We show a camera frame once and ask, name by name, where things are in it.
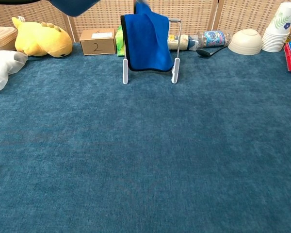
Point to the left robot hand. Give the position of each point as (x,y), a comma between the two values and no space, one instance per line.
(141,1)

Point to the grey and blue towel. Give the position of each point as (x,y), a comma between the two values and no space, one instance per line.
(148,41)

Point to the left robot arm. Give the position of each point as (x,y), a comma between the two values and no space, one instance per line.
(72,7)

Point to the mayonnaise squeeze bottle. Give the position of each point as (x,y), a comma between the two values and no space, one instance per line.
(184,42)

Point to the brown cardboard box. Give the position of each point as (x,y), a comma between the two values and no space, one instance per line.
(98,46)

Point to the metal towel rack stand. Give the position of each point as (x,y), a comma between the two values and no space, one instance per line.
(125,72)

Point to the clear plastic water bottle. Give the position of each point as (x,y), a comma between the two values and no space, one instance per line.
(213,38)

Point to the beige lidded takeout container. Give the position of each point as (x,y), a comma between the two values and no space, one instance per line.
(2,36)

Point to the green tissue pack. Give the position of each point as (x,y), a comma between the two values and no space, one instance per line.
(118,41)

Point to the wicker folding screen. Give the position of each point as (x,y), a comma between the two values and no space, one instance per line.
(99,21)

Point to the black ladle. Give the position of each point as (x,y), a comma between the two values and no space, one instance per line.
(203,53)

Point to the yellow plush toy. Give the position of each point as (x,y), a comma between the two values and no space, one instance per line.
(41,36)

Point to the beige bowl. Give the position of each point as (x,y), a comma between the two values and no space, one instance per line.
(245,42)

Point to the stack of paper cups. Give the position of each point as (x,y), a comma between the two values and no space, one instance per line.
(276,36)

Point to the white plastic bag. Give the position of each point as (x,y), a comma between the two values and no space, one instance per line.
(2,65)

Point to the blue table carpet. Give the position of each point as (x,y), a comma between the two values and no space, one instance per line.
(135,157)

